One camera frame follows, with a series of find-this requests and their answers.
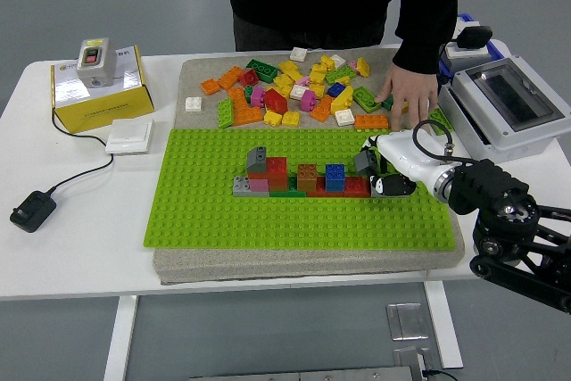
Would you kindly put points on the grey eight-stud brick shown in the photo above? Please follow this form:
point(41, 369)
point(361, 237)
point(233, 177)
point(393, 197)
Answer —
point(390, 196)

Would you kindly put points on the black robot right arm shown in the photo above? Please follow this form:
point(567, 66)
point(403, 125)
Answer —
point(486, 184)

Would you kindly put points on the grey enclosure with clear lid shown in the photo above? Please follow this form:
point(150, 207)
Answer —
point(468, 86)

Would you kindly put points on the orange-red brick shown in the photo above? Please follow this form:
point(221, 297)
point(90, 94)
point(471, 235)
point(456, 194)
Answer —
point(277, 183)

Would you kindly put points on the blue square brick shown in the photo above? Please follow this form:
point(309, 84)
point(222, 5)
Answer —
point(336, 89)
point(334, 176)

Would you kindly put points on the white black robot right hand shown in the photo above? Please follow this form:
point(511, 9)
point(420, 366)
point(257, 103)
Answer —
point(406, 153)

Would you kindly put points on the black power adapter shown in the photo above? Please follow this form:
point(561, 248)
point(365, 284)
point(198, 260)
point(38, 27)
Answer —
point(475, 36)

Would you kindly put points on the grey long brick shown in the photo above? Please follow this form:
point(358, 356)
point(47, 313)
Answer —
point(241, 188)

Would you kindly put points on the white square brick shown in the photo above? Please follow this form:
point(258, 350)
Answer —
point(298, 54)
point(338, 60)
point(344, 117)
point(297, 92)
point(193, 105)

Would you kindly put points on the orange long brick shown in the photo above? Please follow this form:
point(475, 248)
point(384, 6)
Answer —
point(370, 121)
point(231, 77)
point(322, 108)

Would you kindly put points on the dark green flat brick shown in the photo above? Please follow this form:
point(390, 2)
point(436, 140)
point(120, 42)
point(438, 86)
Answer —
point(287, 194)

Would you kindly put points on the white table leg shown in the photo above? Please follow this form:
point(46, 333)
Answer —
point(444, 323)
point(120, 336)

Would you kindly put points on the metal floor plate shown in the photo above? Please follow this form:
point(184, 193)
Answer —
point(408, 361)
point(406, 320)

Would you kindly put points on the red square brick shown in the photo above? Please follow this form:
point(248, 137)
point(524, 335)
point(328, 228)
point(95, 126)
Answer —
point(249, 77)
point(277, 167)

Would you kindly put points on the grey switch box red button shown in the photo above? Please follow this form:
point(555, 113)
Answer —
point(94, 72)

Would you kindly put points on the dark green long brick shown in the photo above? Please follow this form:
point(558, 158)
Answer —
point(262, 70)

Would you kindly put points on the small pink brick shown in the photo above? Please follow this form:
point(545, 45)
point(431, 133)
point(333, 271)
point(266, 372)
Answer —
point(303, 81)
point(353, 65)

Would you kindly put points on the orange square brick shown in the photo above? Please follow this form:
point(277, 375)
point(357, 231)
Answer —
point(210, 86)

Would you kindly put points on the person's left hand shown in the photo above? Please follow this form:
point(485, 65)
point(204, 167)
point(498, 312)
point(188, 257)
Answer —
point(410, 91)

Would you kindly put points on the green studded baseplate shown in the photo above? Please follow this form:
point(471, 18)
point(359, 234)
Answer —
point(214, 220)

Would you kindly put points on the blue plastic bin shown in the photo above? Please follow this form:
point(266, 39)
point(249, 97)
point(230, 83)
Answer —
point(494, 50)

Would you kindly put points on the white socket block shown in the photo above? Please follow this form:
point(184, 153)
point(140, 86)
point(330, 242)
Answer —
point(464, 53)

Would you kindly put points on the black power plug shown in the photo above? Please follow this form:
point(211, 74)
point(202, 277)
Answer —
point(32, 213)

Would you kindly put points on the white wall switch plate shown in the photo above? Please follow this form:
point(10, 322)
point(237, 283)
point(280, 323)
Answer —
point(128, 135)

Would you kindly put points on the yellow sloped brick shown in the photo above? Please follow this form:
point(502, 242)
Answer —
point(342, 100)

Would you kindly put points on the large orange brick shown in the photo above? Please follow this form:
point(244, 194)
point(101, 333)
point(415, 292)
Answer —
point(245, 114)

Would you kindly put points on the small dark green brick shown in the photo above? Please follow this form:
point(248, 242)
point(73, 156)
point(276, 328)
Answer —
point(248, 94)

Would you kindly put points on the lime long brick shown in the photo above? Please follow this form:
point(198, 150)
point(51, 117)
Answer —
point(340, 74)

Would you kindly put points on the brown square brick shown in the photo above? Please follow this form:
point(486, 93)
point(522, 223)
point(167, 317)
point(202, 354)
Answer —
point(307, 178)

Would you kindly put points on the grey-brown foam mat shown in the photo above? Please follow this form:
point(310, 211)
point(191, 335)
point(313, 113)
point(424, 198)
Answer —
point(290, 267)

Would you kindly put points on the yellow white cardboard box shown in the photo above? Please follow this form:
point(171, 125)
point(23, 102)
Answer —
point(107, 110)

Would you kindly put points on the red long brick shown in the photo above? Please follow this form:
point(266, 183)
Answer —
point(357, 188)

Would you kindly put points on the grey sloped brick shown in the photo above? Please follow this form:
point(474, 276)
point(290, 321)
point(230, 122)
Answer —
point(363, 161)
point(256, 161)

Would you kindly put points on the red sloped brick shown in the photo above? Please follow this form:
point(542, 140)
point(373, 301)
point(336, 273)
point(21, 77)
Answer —
point(275, 101)

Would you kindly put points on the person's left forearm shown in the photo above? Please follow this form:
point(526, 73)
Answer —
point(424, 42)

